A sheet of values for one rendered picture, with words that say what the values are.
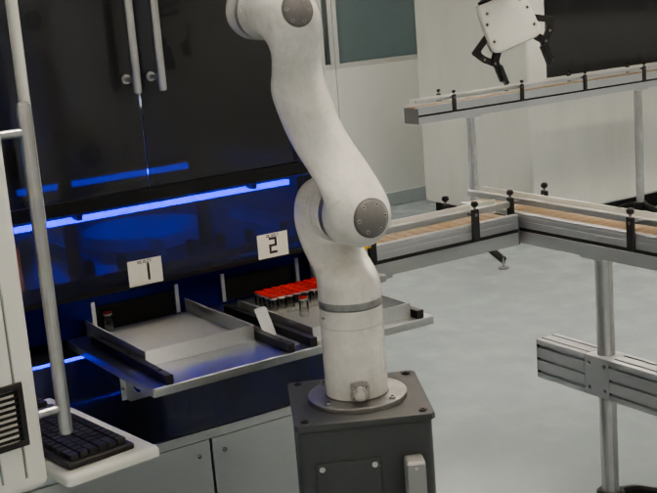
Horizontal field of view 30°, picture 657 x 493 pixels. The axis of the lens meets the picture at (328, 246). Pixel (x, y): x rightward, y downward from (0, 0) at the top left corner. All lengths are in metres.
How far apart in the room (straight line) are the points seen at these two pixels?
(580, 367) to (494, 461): 0.78
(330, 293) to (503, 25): 0.60
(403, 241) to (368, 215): 1.18
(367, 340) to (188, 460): 0.87
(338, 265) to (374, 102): 6.47
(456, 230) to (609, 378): 0.59
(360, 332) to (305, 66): 0.50
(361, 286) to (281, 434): 0.95
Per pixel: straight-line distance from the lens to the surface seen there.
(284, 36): 2.08
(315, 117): 2.17
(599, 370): 3.54
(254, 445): 3.10
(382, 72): 8.75
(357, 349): 2.27
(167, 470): 3.00
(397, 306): 2.76
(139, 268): 2.85
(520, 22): 2.39
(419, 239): 3.38
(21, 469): 2.25
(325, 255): 2.29
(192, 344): 2.64
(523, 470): 4.19
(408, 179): 8.93
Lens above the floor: 1.65
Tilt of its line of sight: 12 degrees down
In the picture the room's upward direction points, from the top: 5 degrees counter-clockwise
